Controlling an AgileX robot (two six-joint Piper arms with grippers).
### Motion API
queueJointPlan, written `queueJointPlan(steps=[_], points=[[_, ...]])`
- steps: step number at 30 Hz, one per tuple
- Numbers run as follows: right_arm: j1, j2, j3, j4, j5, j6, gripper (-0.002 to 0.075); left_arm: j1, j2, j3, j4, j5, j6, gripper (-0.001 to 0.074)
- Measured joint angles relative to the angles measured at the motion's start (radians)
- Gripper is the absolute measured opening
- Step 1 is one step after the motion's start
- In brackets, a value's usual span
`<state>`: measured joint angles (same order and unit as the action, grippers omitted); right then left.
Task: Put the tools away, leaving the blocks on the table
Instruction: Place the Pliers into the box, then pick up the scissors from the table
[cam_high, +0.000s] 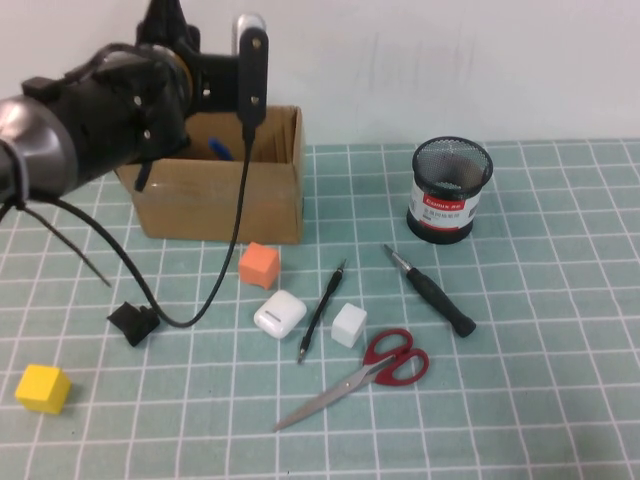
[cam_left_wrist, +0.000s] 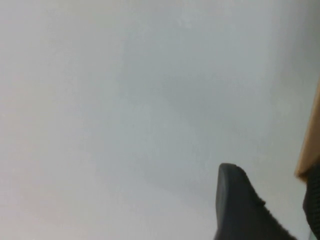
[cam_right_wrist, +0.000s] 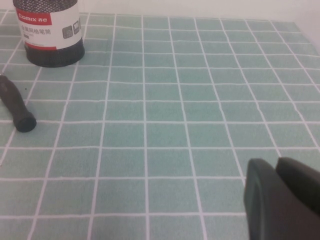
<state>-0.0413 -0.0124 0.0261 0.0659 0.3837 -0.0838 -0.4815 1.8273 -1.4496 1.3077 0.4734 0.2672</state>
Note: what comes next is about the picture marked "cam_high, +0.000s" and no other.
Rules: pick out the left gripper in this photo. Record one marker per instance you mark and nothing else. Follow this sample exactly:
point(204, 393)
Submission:
point(167, 35)

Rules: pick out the thin black flexible screwdriver shaft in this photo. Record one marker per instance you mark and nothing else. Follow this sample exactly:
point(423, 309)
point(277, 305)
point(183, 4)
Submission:
point(320, 306)

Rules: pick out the white cube block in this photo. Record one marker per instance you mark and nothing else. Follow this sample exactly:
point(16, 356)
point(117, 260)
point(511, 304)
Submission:
point(347, 325)

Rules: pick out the brown cardboard box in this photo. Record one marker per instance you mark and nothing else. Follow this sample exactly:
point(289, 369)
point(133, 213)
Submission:
point(200, 205)

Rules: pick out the orange cube block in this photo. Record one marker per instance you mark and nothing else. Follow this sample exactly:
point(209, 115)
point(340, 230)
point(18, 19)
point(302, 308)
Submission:
point(256, 267)

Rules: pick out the white earbuds case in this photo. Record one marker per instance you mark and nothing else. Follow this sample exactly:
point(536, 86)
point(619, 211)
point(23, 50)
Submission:
point(279, 314)

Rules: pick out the black mesh pen holder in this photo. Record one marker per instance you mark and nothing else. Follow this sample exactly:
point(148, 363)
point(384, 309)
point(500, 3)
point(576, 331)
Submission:
point(440, 207)

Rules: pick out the yellow cube block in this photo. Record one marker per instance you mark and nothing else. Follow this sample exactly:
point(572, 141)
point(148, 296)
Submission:
point(41, 390)

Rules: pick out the green white-grid tablecloth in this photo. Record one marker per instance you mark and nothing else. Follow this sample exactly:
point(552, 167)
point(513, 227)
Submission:
point(525, 350)

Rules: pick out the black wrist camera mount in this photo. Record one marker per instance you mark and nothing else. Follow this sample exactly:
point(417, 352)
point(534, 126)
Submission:
point(217, 80)

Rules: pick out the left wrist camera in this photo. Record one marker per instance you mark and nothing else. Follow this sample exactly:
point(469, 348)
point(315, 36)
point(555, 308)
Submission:
point(254, 75)

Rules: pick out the black plastic bracket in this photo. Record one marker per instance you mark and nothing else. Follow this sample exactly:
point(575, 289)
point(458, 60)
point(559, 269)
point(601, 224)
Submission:
point(132, 324)

